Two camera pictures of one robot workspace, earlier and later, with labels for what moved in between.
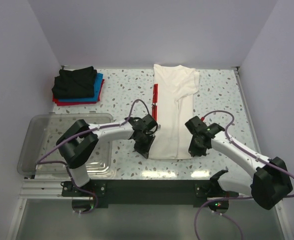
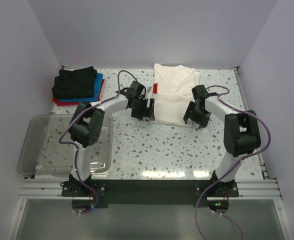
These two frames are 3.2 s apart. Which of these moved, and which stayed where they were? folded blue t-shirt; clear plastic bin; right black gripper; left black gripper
Moved: right black gripper; left black gripper
Stayed: clear plastic bin; folded blue t-shirt
